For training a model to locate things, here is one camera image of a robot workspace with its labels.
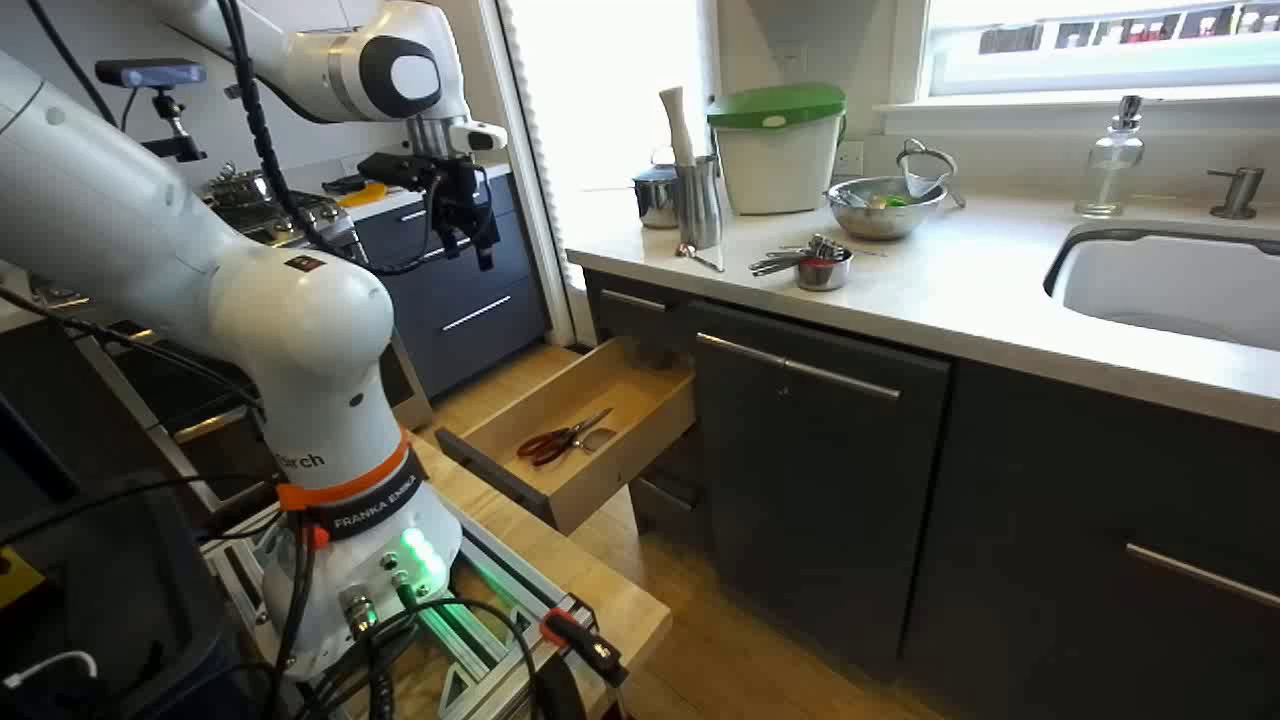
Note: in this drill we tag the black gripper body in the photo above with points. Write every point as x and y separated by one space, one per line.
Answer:
459 199

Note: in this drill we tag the steel measuring spoons bunch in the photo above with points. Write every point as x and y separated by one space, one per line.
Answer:
810 260

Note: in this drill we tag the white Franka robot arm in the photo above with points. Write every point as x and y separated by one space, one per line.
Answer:
160 254

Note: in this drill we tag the blue drawer cabinet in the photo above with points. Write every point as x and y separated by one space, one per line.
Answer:
455 280

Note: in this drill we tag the open wooden drawer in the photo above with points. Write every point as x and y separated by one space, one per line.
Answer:
577 425

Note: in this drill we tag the white kitchen sink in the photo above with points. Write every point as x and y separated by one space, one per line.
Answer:
1182 280

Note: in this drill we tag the black gas stove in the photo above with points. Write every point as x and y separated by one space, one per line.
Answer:
267 205

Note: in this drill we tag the small metal spoon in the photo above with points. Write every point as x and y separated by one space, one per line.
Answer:
697 259

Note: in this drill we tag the steel utensil cylinder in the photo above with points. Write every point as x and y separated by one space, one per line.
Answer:
700 201

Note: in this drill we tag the wooden pepper mill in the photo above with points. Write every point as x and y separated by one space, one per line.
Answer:
683 124

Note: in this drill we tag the white bin green lid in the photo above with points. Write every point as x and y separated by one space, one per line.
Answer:
777 146

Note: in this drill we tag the wooden robot platform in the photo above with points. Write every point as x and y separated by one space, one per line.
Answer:
547 560

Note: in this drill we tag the red black clamp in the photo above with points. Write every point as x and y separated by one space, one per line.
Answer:
587 646

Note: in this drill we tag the black storage bin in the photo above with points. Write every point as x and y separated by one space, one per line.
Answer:
103 615

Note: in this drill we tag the clear soap dispenser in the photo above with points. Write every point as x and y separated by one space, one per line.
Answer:
1108 163

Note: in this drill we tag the dark under-sink cabinet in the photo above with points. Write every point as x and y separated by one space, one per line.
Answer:
1097 560

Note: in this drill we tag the short metal sink fitting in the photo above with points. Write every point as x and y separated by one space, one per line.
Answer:
1239 190

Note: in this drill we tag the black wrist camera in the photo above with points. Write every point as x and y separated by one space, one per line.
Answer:
392 170

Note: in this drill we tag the camera on tripod stand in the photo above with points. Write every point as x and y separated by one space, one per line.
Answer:
150 94

